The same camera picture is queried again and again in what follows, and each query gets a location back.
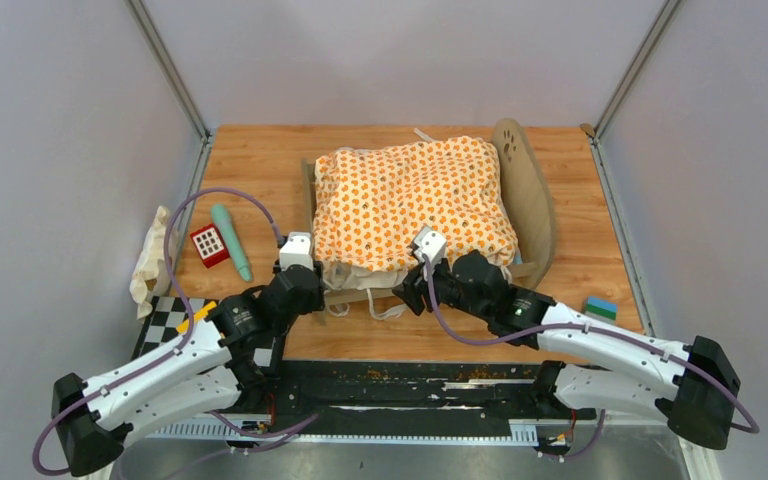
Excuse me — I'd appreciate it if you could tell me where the yellow duck print blanket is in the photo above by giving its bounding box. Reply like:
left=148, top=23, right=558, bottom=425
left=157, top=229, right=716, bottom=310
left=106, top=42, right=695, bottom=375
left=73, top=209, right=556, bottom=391
left=312, top=136, right=518, bottom=290

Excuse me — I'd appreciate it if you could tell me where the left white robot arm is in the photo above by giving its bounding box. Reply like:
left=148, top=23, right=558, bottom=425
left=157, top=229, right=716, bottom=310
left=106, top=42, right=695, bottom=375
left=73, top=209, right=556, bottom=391
left=52, top=232, right=324, bottom=477

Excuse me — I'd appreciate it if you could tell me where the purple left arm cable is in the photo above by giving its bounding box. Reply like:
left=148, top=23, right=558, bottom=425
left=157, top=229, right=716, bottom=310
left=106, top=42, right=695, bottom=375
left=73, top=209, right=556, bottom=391
left=31, top=191, right=293, bottom=479

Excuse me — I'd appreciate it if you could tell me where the red window toy block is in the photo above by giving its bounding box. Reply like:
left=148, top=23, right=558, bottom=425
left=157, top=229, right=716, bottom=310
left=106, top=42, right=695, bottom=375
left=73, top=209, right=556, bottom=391
left=189, top=224, right=230, bottom=269

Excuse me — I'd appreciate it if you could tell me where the black white checkerboard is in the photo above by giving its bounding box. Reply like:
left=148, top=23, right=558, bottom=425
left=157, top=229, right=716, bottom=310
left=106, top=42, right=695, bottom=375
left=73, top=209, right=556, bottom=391
left=131, top=296, right=286, bottom=375

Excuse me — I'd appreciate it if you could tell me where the wooden pet bed frame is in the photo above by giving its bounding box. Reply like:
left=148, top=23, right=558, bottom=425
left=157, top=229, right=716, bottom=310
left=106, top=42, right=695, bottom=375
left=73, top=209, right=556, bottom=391
left=302, top=119, right=557, bottom=288

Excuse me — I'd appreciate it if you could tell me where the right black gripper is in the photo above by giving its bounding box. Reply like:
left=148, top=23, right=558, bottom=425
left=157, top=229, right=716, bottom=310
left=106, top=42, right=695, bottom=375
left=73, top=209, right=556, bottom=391
left=393, top=254, right=491, bottom=323

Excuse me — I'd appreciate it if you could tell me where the blue green small block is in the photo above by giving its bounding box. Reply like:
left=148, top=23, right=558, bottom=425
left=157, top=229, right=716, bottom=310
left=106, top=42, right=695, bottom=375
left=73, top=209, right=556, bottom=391
left=583, top=296, right=618, bottom=323

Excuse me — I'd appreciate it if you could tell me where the yellow plastic block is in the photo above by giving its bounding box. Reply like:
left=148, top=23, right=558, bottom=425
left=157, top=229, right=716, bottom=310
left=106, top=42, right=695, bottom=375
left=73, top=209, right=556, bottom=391
left=176, top=301, right=217, bottom=334

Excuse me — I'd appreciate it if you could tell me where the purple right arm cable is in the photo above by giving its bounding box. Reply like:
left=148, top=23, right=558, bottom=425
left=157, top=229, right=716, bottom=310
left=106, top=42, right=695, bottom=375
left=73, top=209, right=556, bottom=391
left=421, top=259, right=762, bottom=452

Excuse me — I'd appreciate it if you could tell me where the white duck pillow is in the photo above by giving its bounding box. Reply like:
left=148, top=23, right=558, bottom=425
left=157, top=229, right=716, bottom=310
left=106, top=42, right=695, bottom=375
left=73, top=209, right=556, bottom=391
left=129, top=206, right=171, bottom=322

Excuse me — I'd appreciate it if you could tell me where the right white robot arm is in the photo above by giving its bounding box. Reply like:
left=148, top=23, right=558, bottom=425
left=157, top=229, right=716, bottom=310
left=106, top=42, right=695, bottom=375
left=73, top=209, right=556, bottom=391
left=393, top=226, right=760, bottom=450

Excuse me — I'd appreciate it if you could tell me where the teal cylinder toy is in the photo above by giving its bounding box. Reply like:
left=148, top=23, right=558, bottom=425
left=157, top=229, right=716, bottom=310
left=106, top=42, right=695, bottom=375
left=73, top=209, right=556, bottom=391
left=210, top=203, right=253, bottom=282

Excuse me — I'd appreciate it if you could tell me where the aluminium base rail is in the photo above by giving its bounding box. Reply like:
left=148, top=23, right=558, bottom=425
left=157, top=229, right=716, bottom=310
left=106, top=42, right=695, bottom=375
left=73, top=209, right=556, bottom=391
left=86, top=357, right=723, bottom=447

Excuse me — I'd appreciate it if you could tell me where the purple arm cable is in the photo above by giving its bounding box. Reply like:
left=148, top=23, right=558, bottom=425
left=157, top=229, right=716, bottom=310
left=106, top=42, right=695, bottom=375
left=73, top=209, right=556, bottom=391
left=31, top=191, right=293, bottom=479
left=421, top=259, right=762, bottom=452

